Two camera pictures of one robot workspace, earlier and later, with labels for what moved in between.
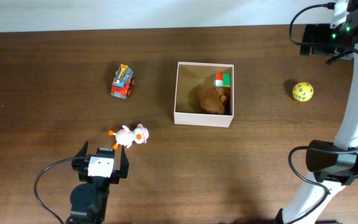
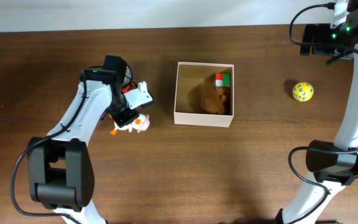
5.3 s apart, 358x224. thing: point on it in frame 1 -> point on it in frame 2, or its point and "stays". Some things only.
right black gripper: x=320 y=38 stays
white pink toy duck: x=125 y=137 -> x=142 y=123
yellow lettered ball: x=302 y=91 stays
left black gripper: x=79 y=164 -> x=125 y=121
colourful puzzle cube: x=222 y=80 stays
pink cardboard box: x=191 y=79 stays
